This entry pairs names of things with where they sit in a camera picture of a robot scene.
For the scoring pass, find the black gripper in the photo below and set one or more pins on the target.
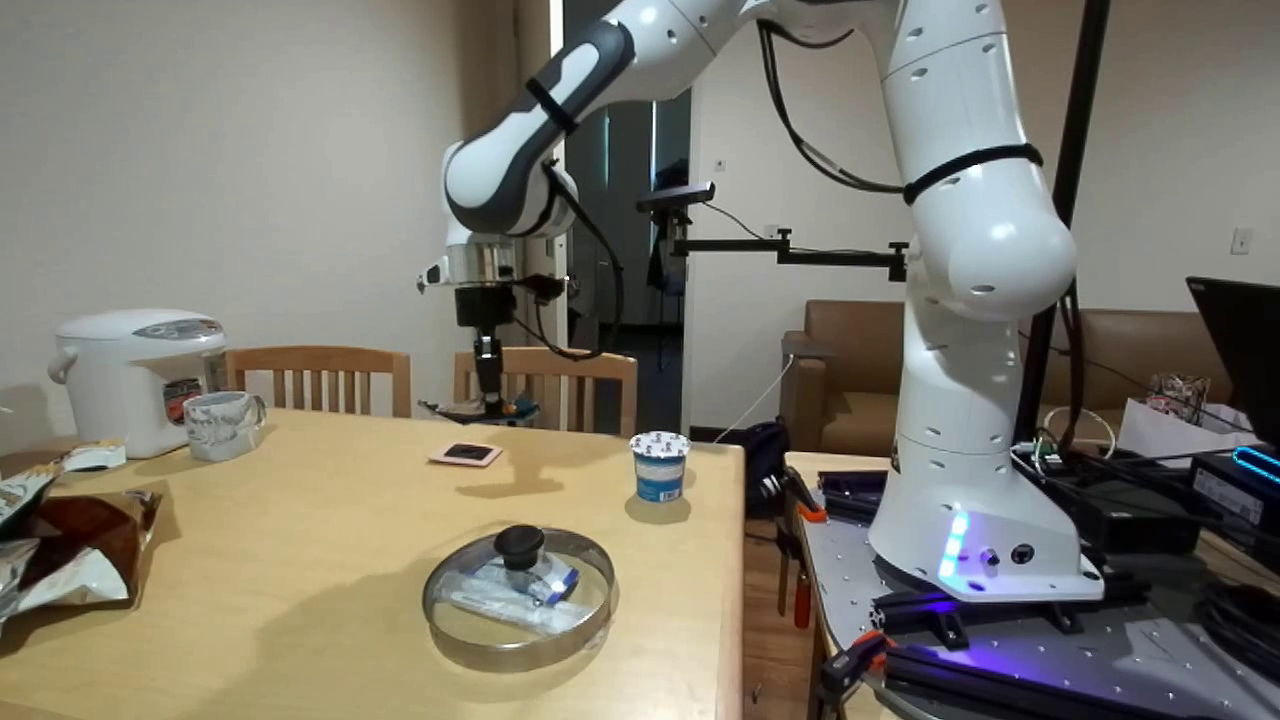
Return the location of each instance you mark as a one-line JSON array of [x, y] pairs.
[[493, 307]]

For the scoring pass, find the blue grey snack bar packet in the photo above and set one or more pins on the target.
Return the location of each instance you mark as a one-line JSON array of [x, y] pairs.
[[480, 411]]

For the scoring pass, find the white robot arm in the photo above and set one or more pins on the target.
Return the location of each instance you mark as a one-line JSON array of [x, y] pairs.
[[988, 255]]

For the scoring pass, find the right wooden chair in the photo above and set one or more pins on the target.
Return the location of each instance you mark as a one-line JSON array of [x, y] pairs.
[[544, 389]]

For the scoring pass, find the wooden chair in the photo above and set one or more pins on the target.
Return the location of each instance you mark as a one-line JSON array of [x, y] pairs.
[[320, 376], [544, 389]]

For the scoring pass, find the left wooden chair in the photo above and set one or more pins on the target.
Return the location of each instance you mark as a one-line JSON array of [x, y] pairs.
[[320, 376]]

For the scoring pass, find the glass pot lid black knob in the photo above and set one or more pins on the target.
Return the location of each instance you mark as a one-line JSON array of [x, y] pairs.
[[523, 596]]

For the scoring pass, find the brown sofa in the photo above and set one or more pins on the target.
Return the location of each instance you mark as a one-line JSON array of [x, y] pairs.
[[841, 376]]

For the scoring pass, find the white electric water boiler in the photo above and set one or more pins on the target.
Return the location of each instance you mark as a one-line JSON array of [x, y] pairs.
[[129, 373]]

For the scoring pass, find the brown snack bags pile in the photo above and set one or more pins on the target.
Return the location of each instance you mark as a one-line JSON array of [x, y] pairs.
[[71, 549]]

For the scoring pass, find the black laptop screen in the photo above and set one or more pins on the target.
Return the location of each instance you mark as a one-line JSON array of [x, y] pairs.
[[1245, 333]]

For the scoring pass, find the black electronics box blue light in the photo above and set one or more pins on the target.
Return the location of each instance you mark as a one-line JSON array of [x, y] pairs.
[[1242, 482]]

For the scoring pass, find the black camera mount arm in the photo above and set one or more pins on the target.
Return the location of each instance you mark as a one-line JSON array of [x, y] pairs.
[[668, 210]]

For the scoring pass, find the grey metal robot base plate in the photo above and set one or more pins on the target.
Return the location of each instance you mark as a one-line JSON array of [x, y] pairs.
[[928, 657]]

